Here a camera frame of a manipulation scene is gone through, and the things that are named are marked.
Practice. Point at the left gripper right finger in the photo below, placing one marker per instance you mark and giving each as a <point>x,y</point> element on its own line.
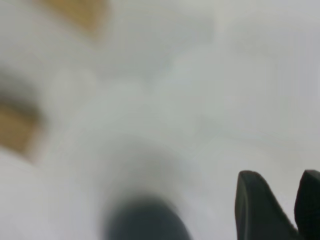
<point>310,205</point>

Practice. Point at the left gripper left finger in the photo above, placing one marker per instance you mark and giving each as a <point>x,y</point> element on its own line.
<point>260,212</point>

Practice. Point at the dark grey ceramic cup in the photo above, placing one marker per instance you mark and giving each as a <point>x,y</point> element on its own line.
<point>147,220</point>

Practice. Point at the arched wooden block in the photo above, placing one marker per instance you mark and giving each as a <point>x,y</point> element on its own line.
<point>15,130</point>

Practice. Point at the flat rectangular wooden block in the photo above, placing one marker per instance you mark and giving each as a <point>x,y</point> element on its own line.
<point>80,15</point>

